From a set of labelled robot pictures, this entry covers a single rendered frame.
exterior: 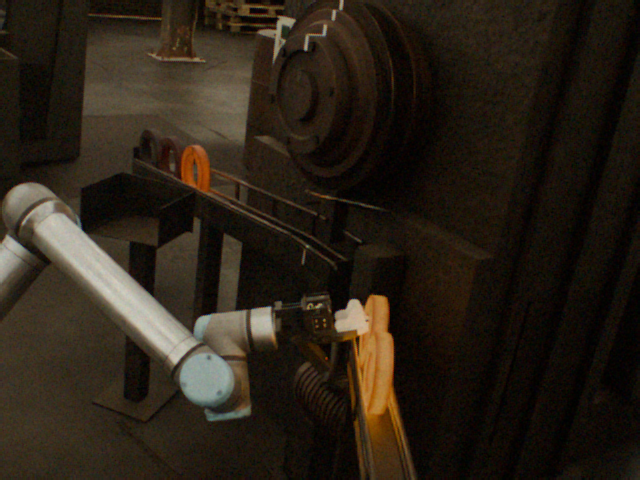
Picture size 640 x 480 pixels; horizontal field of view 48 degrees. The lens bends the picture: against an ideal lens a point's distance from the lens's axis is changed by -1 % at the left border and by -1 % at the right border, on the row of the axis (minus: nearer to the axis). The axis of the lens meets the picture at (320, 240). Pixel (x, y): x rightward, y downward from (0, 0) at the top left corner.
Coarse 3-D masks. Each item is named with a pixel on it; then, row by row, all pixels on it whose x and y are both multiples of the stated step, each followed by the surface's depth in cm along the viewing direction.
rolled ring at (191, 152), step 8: (184, 152) 251; (192, 152) 245; (200, 152) 242; (184, 160) 251; (192, 160) 252; (200, 160) 240; (208, 160) 242; (184, 168) 252; (192, 168) 254; (200, 168) 240; (208, 168) 241; (184, 176) 253; (192, 176) 254; (200, 176) 241; (208, 176) 241; (192, 184) 253; (200, 184) 242; (208, 184) 243
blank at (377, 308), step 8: (376, 296) 151; (384, 296) 152; (368, 304) 153; (376, 304) 147; (384, 304) 148; (368, 312) 152; (376, 312) 146; (384, 312) 146; (376, 320) 145; (384, 320) 145; (368, 328) 148; (376, 328) 144; (384, 328) 145; (360, 336) 157; (368, 336) 147; (360, 344) 156; (360, 352) 154; (360, 360) 153
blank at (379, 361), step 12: (372, 336) 139; (384, 336) 135; (372, 348) 137; (384, 348) 132; (372, 360) 135; (384, 360) 131; (372, 372) 133; (384, 372) 130; (372, 384) 131; (384, 384) 130; (372, 396) 131; (384, 396) 131; (372, 408) 133; (384, 408) 133
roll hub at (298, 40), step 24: (288, 48) 174; (336, 48) 165; (288, 72) 177; (312, 72) 169; (336, 72) 162; (288, 96) 175; (312, 96) 168; (336, 96) 162; (288, 120) 179; (312, 120) 171; (336, 120) 164; (312, 144) 171
